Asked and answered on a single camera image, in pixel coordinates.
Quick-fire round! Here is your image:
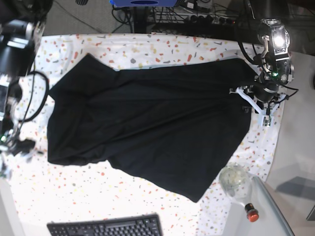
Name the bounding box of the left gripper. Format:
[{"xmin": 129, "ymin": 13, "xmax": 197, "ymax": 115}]
[{"xmin": 242, "ymin": 78, "xmax": 279, "ymax": 103}]

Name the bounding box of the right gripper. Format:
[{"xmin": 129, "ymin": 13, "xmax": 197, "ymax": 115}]
[{"xmin": 0, "ymin": 134, "xmax": 35, "ymax": 177}]

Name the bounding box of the black t-shirt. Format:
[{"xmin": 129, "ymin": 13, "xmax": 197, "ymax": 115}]
[{"xmin": 47, "ymin": 55, "xmax": 256, "ymax": 202}]

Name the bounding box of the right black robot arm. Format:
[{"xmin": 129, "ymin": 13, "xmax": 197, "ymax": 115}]
[{"xmin": 0, "ymin": 0, "xmax": 53, "ymax": 178}]

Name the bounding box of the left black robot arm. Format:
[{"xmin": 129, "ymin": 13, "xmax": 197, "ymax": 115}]
[{"xmin": 234, "ymin": 0, "xmax": 293, "ymax": 105}]

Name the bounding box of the terrazzo pattern tablecloth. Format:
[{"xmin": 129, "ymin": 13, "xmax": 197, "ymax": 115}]
[{"xmin": 0, "ymin": 32, "xmax": 292, "ymax": 236}]

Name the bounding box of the black power strip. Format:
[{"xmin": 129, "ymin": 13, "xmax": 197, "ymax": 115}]
[{"xmin": 184, "ymin": 14, "xmax": 237, "ymax": 25}]

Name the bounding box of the clear bottle orange cap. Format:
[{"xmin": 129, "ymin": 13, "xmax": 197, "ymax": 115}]
[{"xmin": 219, "ymin": 164, "xmax": 259, "ymax": 223}]

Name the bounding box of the black computer keyboard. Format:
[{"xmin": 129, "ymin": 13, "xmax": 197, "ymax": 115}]
[{"xmin": 47, "ymin": 214, "xmax": 163, "ymax": 236}]

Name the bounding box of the blue box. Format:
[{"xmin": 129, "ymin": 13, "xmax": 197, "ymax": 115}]
[{"xmin": 109, "ymin": 0, "xmax": 186, "ymax": 7}]

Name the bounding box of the black wire rack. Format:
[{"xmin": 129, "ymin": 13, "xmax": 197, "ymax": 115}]
[{"xmin": 147, "ymin": 6, "xmax": 199, "ymax": 24}]

